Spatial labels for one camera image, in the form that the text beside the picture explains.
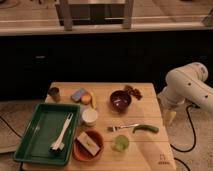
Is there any dark purple bowl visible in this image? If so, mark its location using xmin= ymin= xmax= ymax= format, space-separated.
xmin=110 ymin=90 xmax=132 ymax=113

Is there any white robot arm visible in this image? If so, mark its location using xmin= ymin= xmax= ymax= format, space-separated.
xmin=158 ymin=62 xmax=213 ymax=125

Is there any green plastic cup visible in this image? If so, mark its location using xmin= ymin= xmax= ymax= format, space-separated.
xmin=112 ymin=135 xmax=129 ymax=152

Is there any white paper cup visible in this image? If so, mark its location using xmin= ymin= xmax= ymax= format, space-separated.
xmin=82 ymin=108 xmax=98 ymax=126

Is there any brown dried fruit pile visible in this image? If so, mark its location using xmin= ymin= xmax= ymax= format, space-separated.
xmin=124 ymin=85 xmax=142 ymax=100

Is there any silver fork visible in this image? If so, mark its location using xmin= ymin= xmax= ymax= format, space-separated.
xmin=107 ymin=124 xmax=139 ymax=132

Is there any yellow banana toy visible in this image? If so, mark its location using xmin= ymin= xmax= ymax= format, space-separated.
xmin=90 ymin=92 xmax=96 ymax=109

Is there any orange fruit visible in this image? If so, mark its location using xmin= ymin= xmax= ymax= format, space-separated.
xmin=81 ymin=93 xmax=92 ymax=105

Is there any wooden block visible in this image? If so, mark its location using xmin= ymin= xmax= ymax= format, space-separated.
xmin=77 ymin=132 xmax=100 ymax=156

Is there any orange clay bowl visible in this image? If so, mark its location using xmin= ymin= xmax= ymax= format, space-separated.
xmin=73 ymin=130 xmax=104 ymax=162

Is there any white brush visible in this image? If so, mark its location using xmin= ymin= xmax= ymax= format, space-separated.
xmin=50 ymin=113 xmax=73 ymax=151

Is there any dark small can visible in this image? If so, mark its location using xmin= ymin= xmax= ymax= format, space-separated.
xmin=48 ymin=87 xmax=61 ymax=103

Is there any green plastic tray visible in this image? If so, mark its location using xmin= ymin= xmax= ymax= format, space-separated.
xmin=14 ymin=103 xmax=80 ymax=166

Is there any wooden stool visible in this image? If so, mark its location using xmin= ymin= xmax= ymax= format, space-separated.
xmin=55 ymin=0 xmax=134 ymax=31

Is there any black cable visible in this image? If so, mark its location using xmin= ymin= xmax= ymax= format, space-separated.
xmin=169 ymin=104 xmax=198 ymax=154

